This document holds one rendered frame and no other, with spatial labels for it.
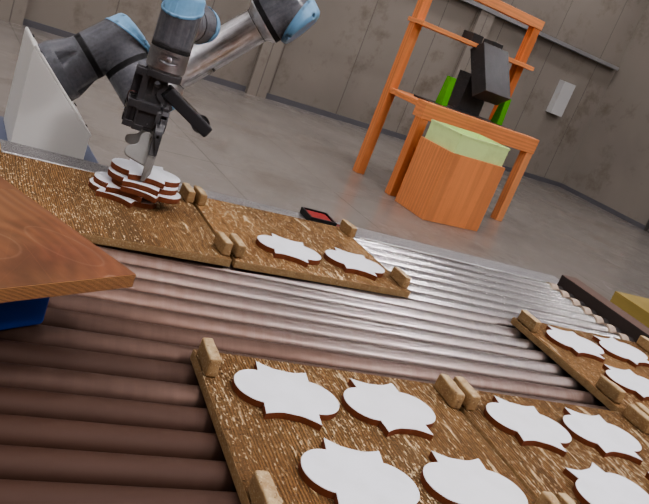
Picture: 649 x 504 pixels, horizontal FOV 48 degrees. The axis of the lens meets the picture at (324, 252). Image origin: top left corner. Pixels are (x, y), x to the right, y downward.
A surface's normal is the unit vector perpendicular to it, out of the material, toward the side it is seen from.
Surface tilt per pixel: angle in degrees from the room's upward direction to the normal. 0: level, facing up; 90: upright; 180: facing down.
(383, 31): 90
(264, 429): 0
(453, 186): 90
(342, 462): 0
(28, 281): 0
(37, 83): 90
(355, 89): 90
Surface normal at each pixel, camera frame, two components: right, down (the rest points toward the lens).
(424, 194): -0.81, -0.14
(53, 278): 0.35, -0.89
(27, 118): 0.41, 0.42
